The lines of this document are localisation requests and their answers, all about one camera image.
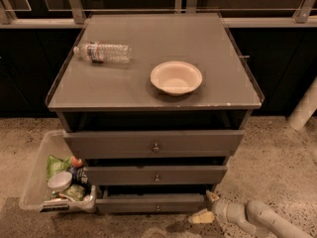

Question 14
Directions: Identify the dark blue snack bag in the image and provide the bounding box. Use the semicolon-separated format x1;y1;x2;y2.
67;166;89;185

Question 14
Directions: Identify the small white bowl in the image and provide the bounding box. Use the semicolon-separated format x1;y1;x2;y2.
48;172;72;191

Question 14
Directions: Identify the white paper bowl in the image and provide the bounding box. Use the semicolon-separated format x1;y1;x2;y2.
150;61;203;96

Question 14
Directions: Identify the orange round object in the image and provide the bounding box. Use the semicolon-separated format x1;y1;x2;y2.
71;157;83;168

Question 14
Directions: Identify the green chip bag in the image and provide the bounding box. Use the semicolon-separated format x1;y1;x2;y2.
47;155;71;179

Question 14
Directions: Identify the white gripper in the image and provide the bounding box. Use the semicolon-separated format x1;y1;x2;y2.
188;190;258;236

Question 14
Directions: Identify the green snack packet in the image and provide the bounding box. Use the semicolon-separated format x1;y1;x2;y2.
62;184;85;201

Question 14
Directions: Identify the grey drawer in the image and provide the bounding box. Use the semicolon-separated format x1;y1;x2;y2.
63;130;244;159
96;185;211;214
84;166;227;185

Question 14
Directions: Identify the grey bottom drawer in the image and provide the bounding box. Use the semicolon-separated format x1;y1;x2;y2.
96;185;211;214

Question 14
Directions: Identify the clear plastic water bottle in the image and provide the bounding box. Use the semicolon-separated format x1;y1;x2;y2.
73;42;131;63

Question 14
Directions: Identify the grey middle drawer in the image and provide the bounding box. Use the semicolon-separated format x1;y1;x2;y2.
84;166;227;185

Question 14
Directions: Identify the grey drawer cabinet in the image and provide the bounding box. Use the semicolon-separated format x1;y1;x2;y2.
45;12;265;206

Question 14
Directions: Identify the grey top drawer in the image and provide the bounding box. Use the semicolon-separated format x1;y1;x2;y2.
63;130;244;159

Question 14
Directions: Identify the metal window frame rail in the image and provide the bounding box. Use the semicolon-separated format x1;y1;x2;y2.
0;0;317;29

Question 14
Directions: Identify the clear plastic storage bin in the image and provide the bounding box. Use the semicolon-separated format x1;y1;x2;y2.
19;130;96;213

